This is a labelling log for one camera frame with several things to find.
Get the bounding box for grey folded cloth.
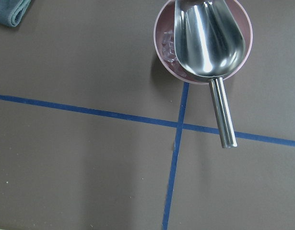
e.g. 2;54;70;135
0;0;31;27

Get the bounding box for steel scoop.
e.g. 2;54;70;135
174;0;246;148

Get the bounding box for clear ice cubes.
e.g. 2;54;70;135
162;30;177;63

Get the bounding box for pink bowl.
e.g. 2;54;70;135
153;0;253;85

